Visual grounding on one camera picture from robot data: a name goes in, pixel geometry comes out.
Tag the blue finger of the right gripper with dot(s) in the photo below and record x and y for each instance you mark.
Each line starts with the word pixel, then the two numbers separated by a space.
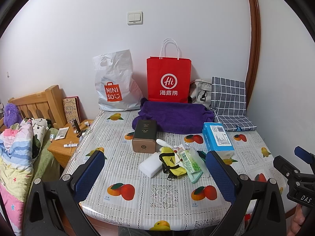
pixel 287 169
pixel 304 155

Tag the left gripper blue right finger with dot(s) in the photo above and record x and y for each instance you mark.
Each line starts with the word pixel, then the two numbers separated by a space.
pixel 220 173

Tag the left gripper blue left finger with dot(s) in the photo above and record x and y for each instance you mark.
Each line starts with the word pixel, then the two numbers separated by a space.
pixel 86 175

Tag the green tissue packet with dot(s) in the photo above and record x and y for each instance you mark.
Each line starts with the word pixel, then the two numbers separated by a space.
pixel 188 161

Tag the yellow Adidas pouch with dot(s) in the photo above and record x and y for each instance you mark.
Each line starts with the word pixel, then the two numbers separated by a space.
pixel 167 157

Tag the person's right hand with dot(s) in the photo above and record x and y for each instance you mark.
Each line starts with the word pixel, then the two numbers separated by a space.
pixel 296 221

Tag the teal green cloth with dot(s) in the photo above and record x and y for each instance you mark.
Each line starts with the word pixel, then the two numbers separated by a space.
pixel 194 177

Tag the white tube on nightstand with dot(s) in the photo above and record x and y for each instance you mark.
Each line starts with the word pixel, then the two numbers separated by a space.
pixel 70 145

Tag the green flat packet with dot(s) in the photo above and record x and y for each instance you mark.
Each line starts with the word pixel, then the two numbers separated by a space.
pixel 202 155

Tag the wooden nightstand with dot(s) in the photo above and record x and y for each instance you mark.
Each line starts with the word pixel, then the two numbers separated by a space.
pixel 63 154

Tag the blue tissue pack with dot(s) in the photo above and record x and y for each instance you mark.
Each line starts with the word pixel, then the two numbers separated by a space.
pixel 216 139

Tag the small dark bottle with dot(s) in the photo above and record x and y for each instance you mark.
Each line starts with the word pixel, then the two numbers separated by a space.
pixel 76 126

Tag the white packet on nightstand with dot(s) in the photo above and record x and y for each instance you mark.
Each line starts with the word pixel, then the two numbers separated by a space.
pixel 61 133

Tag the fruit print wet wipe pack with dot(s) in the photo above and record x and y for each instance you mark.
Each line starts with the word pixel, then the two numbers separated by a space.
pixel 180 149

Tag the dark green tea tin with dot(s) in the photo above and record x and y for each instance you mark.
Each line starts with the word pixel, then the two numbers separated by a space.
pixel 145 135

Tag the fruit pattern tablecloth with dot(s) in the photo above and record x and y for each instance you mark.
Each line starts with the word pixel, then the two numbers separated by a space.
pixel 123 195

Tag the patterned book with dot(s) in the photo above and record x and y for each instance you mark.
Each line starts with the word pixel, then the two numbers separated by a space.
pixel 71 108

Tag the purple towel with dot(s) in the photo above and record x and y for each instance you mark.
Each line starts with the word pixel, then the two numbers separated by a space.
pixel 172 117

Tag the wooden headboard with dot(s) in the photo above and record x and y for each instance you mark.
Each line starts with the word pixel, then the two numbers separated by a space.
pixel 46 104

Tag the blue plaid cushion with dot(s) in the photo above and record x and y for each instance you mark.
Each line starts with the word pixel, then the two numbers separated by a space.
pixel 229 104

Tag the white Miniso plastic bag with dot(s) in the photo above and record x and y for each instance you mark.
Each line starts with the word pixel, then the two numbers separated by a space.
pixel 115 86

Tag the grey backpack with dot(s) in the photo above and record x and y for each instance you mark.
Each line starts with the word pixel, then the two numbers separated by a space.
pixel 200 92

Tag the purple plush toy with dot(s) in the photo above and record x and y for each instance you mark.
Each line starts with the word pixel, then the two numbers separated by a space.
pixel 11 115

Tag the red paper shopping bag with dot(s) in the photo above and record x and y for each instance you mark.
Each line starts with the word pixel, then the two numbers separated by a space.
pixel 168 78

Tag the white wall switch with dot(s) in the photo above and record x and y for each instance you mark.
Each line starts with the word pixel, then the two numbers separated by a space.
pixel 135 18

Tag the brown wooden door frame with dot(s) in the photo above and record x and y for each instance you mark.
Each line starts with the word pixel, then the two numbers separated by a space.
pixel 254 52

